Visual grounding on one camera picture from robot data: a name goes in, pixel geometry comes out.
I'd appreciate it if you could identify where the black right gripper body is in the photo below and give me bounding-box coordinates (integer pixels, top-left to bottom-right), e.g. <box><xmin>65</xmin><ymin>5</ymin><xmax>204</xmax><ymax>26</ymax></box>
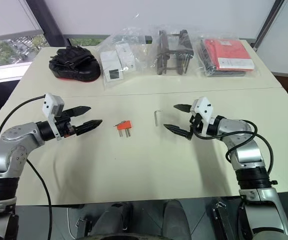
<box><xmin>187</xmin><ymin>112</ymin><xmax>204</xmax><ymax>141</ymax></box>

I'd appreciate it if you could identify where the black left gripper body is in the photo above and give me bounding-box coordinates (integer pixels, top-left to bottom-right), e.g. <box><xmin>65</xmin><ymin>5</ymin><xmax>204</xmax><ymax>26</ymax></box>
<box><xmin>55</xmin><ymin>110</ymin><xmax>78</xmax><ymax>139</ymax></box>

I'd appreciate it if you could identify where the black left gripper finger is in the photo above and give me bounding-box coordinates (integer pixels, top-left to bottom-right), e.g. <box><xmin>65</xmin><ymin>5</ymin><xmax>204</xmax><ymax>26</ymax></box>
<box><xmin>68</xmin><ymin>106</ymin><xmax>92</xmax><ymax>118</ymax></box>
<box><xmin>74</xmin><ymin>119</ymin><xmax>103</xmax><ymax>137</ymax></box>

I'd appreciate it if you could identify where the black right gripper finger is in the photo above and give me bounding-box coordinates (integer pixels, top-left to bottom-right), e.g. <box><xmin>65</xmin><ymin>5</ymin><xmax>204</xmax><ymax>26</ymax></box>
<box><xmin>163</xmin><ymin>123</ymin><xmax>191</xmax><ymax>139</ymax></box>
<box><xmin>173</xmin><ymin>103</ymin><xmax>192</xmax><ymax>113</ymax></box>

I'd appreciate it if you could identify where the metal hex key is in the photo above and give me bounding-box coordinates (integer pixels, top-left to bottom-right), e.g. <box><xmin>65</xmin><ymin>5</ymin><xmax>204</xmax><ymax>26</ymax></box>
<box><xmin>154</xmin><ymin>108</ymin><xmax>163</xmax><ymax>127</ymax></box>

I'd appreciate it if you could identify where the small orange plug part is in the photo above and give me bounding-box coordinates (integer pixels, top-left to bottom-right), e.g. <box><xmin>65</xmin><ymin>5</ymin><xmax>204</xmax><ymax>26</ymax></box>
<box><xmin>113</xmin><ymin>120</ymin><xmax>133</xmax><ymax>132</ymax></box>

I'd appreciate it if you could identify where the white box with black square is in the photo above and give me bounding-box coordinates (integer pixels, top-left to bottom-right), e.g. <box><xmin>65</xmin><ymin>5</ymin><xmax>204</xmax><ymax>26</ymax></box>
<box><xmin>99</xmin><ymin>49</ymin><xmax>125</xmax><ymax>82</ymax></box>

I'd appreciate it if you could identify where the dark brown metal rack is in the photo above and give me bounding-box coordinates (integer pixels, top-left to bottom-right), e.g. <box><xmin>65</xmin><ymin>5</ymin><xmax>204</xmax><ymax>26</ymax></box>
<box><xmin>156</xmin><ymin>29</ymin><xmax>194</xmax><ymax>76</ymax></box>

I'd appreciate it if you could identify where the clear bag with dark rack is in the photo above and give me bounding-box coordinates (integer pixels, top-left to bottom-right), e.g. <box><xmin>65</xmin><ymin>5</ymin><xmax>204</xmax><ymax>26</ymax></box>
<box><xmin>132</xmin><ymin>23</ymin><xmax>201</xmax><ymax>81</ymax></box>

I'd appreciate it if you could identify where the clear bag with white boxes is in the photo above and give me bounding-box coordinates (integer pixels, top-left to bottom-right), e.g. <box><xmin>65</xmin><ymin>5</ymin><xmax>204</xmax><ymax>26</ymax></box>
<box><xmin>95</xmin><ymin>26</ymin><xmax>157</xmax><ymax>91</ymax></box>

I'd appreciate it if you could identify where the plain white box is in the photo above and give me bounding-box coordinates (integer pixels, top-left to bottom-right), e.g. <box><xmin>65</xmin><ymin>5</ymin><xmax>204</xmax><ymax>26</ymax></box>
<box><xmin>115</xmin><ymin>42</ymin><xmax>136</xmax><ymax>72</ymax></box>

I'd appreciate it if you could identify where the red booklet with white label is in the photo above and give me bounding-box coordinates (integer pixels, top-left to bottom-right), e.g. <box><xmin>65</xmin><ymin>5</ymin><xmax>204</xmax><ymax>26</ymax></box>
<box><xmin>203</xmin><ymin>38</ymin><xmax>255</xmax><ymax>72</ymax></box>

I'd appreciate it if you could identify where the clear bag with red booklet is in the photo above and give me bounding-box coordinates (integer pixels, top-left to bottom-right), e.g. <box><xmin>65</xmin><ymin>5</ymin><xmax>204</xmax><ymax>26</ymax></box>
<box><xmin>195</xmin><ymin>36</ymin><xmax>262</xmax><ymax>79</ymax></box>

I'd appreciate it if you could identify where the grey rounded robot leg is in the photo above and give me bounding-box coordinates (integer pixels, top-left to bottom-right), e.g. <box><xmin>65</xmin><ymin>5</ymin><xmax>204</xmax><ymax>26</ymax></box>
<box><xmin>163</xmin><ymin>199</ymin><xmax>192</xmax><ymax>234</ymax></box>
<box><xmin>93</xmin><ymin>200</ymin><xmax>133</xmax><ymax>232</ymax></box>

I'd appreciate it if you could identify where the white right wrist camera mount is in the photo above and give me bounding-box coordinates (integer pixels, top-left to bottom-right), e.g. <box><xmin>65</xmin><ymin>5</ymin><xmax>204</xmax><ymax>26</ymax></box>
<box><xmin>190</xmin><ymin>96</ymin><xmax>216</xmax><ymax>137</ymax></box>

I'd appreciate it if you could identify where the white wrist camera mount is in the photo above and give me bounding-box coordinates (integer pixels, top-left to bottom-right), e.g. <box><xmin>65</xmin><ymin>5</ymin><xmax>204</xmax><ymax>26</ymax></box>
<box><xmin>41</xmin><ymin>93</ymin><xmax>65</xmax><ymax>141</ymax></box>
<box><xmin>190</xmin><ymin>96</ymin><xmax>216</xmax><ymax>137</ymax></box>

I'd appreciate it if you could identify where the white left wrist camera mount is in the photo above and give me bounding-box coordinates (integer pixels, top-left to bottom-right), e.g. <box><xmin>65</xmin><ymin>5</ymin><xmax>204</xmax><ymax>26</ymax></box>
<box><xmin>41</xmin><ymin>93</ymin><xmax>65</xmax><ymax>141</ymax></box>

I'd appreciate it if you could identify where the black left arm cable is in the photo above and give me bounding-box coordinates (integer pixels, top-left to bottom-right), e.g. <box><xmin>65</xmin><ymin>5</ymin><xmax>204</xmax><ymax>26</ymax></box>
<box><xmin>0</xmin><ymin>95</ymin><xmax>53</xmax><ymax>240</ymax></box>

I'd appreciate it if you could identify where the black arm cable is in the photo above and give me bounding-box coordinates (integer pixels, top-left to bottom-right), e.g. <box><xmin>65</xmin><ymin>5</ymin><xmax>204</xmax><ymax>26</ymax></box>
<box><xmin>0</xmin><ymin>95</ymin><xmax>53</xmax><ymax>240</ymax></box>
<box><xmin>193</xmin><ymin>120</ymin><xmax>276</xmax><ymax>181</ymax></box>

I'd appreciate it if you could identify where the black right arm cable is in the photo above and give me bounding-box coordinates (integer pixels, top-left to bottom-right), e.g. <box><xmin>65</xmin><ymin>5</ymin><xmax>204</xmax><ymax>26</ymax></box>
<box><xmin>193</xmin><ymin>120</ymin><xmax>276</xmax><ymax>181</ymax></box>

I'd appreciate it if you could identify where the dark window frame post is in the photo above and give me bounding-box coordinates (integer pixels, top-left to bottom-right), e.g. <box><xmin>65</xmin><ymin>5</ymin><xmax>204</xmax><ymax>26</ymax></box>
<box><xmin>255</xmin><ymin>0</ymin><xmax>287</xmax><ymax>52</ymax></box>
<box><xmin>40</xmin><ymin>0</ymin><xmax>67</xmax><ymax>48</ymax></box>

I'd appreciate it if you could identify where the black buckle strap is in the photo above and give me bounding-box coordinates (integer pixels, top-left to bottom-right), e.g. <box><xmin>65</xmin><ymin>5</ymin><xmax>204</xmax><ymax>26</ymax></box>
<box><xmin>209</xmin><ymin>197</ymin><xmax>235</xmax><ymax>240</ymax></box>
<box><xmin>74</xmin><ymin>216</ymin><xmax>92</xmax><ymax>239</ymax></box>

